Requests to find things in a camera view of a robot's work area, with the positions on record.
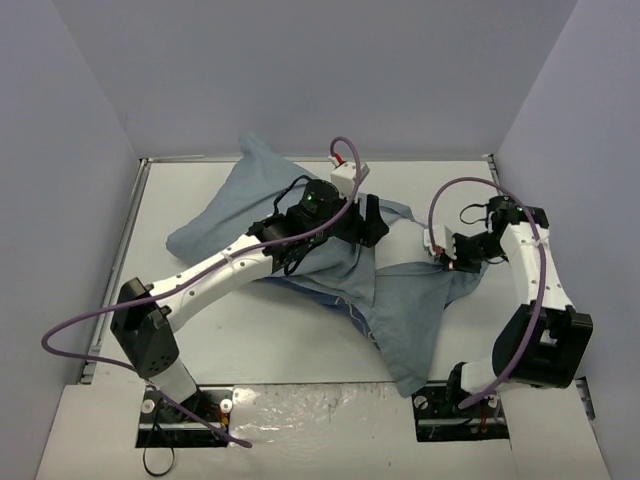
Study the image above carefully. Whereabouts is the white pillow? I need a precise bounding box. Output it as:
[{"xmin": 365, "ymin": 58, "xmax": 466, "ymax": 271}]
[{"xmin": 375, "ymin": 218, "xmax": 435, "ymax": 270}]

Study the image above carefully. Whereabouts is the blue pillowcase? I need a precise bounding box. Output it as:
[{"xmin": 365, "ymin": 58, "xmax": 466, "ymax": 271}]
[{"xmin": 166, "ymin": 134, "xmax": 483, "ymax": 397}]

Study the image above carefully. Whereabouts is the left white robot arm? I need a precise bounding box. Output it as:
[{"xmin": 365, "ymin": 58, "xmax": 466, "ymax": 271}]
[{"xmin": 110, "ymin": 179, "xmax": 389, "ymax": 418}]

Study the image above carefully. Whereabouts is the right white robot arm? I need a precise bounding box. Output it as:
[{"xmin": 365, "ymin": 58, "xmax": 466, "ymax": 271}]
[{"xmin": 424, "ymin": 195, "xmax": 593, "ymax": 413}]

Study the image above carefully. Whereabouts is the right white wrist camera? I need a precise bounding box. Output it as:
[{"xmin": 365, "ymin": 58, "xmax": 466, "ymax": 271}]
[{"xmin": 423, "ymin": 224, "xmax": 457, "ymax": 265}]

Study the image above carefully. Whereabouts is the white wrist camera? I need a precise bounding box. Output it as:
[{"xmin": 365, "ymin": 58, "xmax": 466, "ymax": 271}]
[
  {"xmin": 328, "ymin": 154, "xmax": 370, "ymax": 198},
  {"xmin": 423, "ymin": 224, "xmax": 457, "ymax": 265}
]

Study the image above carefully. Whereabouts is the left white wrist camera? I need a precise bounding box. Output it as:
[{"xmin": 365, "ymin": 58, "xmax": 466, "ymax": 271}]
[{"xmin": 328, "ymin": 154, "xmax": 370, "ymax": 198}]

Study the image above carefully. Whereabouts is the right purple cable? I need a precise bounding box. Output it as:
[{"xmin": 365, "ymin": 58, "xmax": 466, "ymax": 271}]
[{"xmin": 429, "ymin": 177, "xmax": 546, "ymax": 410}]

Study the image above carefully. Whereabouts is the purple cable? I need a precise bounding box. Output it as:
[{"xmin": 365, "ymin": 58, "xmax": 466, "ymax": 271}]
[
  {"xmin": 40, "ymin": 135, "xmax": 362, "ymax": 449},
  {"xmin": 429, "ymin": 177, "xmax": 546, "ymax": 410}
]

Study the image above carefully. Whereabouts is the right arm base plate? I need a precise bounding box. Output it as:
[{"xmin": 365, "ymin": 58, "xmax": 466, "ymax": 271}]
[{"xmin": 411, "ymin": 382, "xmax": 509, "ymax": 443}]

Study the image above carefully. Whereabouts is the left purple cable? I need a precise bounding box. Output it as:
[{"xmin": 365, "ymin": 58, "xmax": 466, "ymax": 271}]
[{"xmin": 40, "ymin": 135, "xmax": 362, "ymax": 449}]

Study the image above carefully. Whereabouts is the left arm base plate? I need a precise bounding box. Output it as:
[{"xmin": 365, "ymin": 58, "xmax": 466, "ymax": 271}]
[{"xmin": 135, "ymin": 387, "xmax": 233, "ymax": 449}]

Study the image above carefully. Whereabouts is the black loop cable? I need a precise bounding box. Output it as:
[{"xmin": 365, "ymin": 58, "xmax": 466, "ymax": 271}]
[{"xmin": 142, "ymin": 442, "xmax": 176, "ymax": 476}]

